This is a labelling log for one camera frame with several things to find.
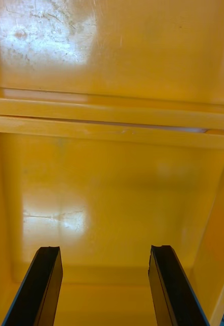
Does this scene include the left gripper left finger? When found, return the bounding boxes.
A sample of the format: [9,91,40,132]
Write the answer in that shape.
[1,246,64,326]

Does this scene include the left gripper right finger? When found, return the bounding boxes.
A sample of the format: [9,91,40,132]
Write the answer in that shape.
[148,244,211,326]

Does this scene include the yellow-orange plastic bin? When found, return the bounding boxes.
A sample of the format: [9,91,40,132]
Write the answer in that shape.
[0,0,224,131]
[0,116,224,326]

